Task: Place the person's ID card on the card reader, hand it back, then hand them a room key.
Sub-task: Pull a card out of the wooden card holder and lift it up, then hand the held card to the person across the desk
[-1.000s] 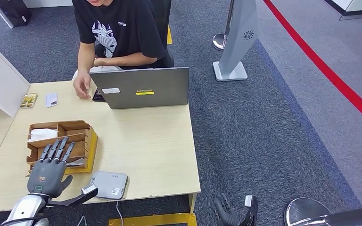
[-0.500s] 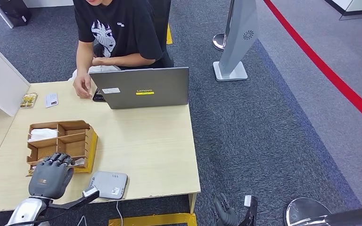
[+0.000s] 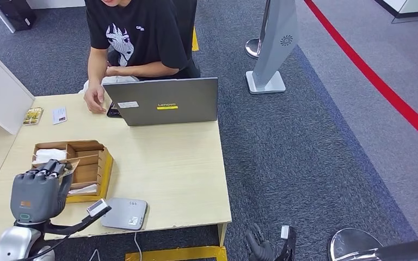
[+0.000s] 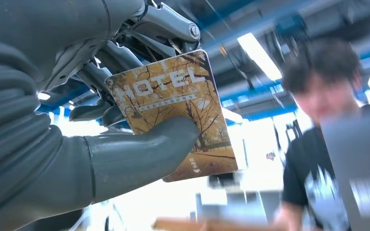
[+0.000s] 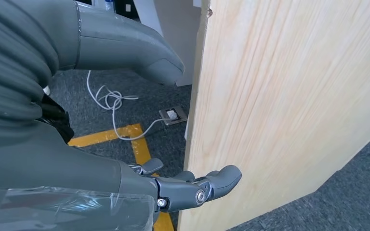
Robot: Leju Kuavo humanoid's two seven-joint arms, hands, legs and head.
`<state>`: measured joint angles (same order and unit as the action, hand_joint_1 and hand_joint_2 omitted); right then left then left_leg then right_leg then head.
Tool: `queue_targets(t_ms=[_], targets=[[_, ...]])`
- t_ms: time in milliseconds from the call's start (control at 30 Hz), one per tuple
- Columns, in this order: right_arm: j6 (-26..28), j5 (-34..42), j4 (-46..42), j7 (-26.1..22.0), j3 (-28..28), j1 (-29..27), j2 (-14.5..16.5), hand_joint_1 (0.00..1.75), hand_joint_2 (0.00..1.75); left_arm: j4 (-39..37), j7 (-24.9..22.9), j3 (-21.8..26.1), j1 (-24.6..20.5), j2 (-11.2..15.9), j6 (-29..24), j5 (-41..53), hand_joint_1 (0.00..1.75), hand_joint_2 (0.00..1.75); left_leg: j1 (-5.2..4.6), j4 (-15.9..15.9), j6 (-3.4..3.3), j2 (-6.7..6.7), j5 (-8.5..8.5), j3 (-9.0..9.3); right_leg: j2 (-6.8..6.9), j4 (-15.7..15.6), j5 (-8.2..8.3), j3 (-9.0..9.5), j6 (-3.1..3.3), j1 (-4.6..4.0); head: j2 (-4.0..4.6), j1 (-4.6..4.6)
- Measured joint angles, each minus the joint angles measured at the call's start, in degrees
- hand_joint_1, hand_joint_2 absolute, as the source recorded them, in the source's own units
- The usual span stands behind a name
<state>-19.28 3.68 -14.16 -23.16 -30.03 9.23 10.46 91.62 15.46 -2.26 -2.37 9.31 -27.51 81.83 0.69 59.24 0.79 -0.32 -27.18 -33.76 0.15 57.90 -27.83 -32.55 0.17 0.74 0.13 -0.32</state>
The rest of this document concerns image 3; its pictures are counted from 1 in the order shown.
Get grey laptop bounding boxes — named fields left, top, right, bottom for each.
left=103, top=77, right=219, bottom=127

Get black bag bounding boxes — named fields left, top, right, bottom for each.
left=0, top=0, right=38, bottom=32

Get yellow printed room key card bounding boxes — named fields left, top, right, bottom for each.
left=63, top=160, right=81, bottom=179
left=23, top=106, right=45, bottom=126

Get black left camera bracket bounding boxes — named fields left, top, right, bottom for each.
left=14, top=205, right=112, bottom=235

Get person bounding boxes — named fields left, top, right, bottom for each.
left=78, top=0, right=201, bottom=115

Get white card reader cable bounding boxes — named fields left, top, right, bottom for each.
left=134, top=231, right=143, bottom=261

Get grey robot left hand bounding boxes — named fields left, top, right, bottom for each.
left=10, top=159, right=75, bottom=225

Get black smartphone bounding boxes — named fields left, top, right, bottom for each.
left=106, top=102, right=123, bottom=119

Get black camera bracket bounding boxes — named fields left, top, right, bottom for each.
left=275, top=226, right=297, bottom=261
left=14, top=205, right=112, bottom=235

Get person's right hand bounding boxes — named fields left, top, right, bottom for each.
left=83, top=83, right=107, bottom=115

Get yellow floor tape frame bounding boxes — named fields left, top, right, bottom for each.
left=125, top=246, right=228, bottom=261

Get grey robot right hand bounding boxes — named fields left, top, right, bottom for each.
left=243, top=223, right=276, bottom=261

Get chrome stanchion with black post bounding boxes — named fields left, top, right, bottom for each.
left=328, top=228, right=418, bottom=261

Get black right camera bracket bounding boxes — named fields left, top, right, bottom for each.
left=275, top=226, right=297, bottom=261

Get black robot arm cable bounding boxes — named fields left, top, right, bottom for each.
left=14, top=234, right=73, bottom=261

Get white cards in sleeve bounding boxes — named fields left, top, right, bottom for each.
left=67, top=183, right=98, bottom=196

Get wooden card organizer box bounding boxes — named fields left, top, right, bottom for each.
left=31, top=140, right=114, bottom=204

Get white tissue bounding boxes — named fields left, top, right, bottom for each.
left=34, top=148, right=67, bottom=165

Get white and black counter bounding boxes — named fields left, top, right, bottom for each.
left=373, top=0, right=418, bottom=25

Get white ID card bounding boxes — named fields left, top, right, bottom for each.
left=52, top=106, right=68, bottom=126

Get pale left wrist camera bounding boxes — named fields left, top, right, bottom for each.
left=86, top=198, right=109, bottom=218

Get grey kiosk stand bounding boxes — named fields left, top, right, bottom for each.
left=245, top=0, right=299, bottom=95

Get grey card reader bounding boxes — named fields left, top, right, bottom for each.
left=100, top=197, right=149, bottom=231

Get white monitor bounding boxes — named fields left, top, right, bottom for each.
left=0, top=49, right=36, bottom=135

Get red barrier belt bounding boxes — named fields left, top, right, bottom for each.
left=303, top=0, right=418, bottom=152

